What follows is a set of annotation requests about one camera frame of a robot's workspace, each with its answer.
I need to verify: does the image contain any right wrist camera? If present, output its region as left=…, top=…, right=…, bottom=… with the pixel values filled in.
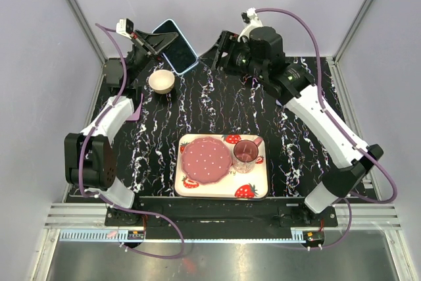
left=241, top=7, right=263, bottom=29

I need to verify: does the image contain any white strawberry print tray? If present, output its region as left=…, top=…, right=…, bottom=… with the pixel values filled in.
left=174, top=134, right=269, bottom=199

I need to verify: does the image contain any cream ceramic bowl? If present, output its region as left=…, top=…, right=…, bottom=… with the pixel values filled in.
left=148, top=70, right=175, bottom=94

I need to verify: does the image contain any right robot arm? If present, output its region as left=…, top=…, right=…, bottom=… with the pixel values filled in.
left=211, top=26, right=384, bottom=226

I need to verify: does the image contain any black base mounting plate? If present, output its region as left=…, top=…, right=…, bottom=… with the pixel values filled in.
left=104, top=196, right=339, bottom=228

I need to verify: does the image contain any phone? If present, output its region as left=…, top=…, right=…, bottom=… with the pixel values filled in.
left=153, top=18, right=199, bottom=76

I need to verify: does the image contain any purple cable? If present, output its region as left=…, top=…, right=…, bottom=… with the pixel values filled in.
left=78, top=22, right=185, bottom=259
left=255, top=7, right=398, bottom=251

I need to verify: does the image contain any pink glass mug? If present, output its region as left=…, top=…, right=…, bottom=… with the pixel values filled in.
left=232, top=137, right=263, bottom=174

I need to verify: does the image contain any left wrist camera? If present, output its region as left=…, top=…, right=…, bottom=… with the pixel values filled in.
left=116, top=18, right=134, bottom=38

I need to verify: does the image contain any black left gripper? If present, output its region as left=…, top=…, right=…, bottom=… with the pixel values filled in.
left=125, top=30, right=182, bottom=86

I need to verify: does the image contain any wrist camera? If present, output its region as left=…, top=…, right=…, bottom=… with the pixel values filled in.
left=116, top=18, right=134, bottom=38
left=241, top=7, right=263, bottom=29

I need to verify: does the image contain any pink dotted plate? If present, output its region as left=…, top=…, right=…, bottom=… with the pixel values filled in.
left=181, top=137, right=232, bottom=185

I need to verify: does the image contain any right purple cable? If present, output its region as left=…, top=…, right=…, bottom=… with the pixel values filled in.
left=255, top=7, right=398, bottom=251

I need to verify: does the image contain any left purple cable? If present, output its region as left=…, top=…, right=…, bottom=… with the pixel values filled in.
left=78, top=22, right=185, bottom=259

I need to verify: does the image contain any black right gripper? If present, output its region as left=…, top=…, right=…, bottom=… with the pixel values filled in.
left=196, top=32, right=262, bottom=81

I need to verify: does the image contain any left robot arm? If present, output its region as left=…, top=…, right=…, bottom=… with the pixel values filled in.
left=64, top=30, right=178, bottom=226

